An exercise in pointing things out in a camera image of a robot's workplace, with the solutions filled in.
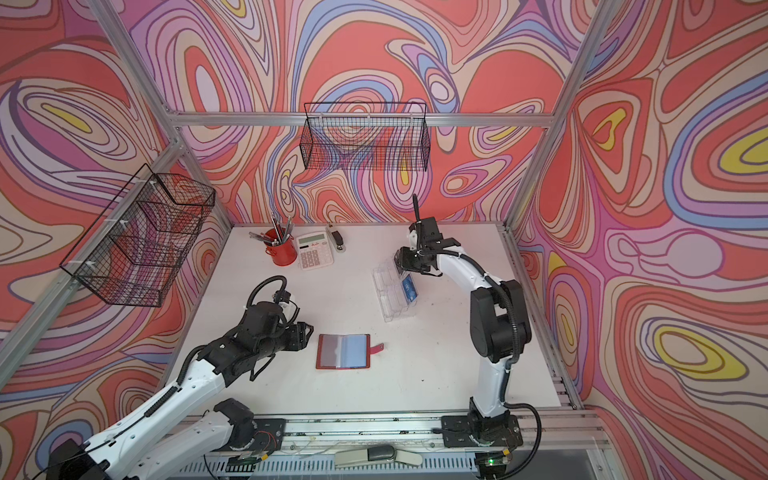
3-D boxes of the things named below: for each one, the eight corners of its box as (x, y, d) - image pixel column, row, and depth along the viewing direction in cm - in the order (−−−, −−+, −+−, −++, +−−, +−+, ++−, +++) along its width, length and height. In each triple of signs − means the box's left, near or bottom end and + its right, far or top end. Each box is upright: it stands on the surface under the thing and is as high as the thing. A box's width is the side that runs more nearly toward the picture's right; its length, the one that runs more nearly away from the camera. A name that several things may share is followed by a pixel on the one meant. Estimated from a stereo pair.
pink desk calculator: (301, 272, 107) (299, 266, 104) (296, 243, 116) (294, 235, 113) (335, 264, 110) (333, 257, 106) (327, 235, 119) (325, 228, 116)
